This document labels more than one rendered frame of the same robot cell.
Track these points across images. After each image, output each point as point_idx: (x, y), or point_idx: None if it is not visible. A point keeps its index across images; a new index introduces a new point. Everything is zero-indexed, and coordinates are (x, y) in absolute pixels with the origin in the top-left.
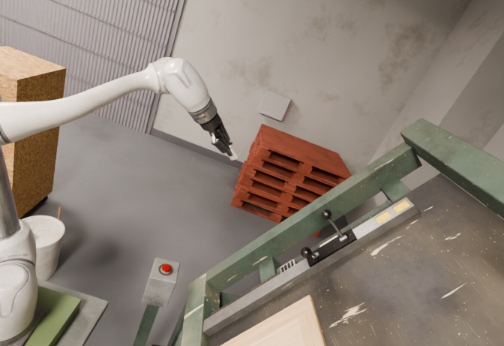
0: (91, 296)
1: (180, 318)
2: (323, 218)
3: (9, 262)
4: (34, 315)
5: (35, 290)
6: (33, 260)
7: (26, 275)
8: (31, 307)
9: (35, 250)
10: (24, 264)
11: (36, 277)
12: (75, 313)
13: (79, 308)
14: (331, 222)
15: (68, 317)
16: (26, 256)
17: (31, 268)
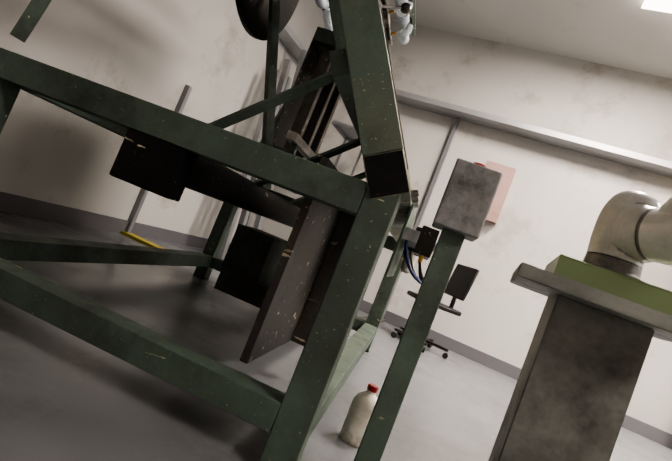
0: (552, 273)
1: (373, 268)
2: None
3: (656, 200)
4: (591, 253)
5: (606, 204)
6: (650, 214)
7: (624, 191)
8: (596, 221)
9: (666, 218)
10: (640, 194)
11: (618, 199)
12: (553, 270)
13: (554, 270)
14: None
15: (556, 257)
16: (658, 209)
17: (632, 197)
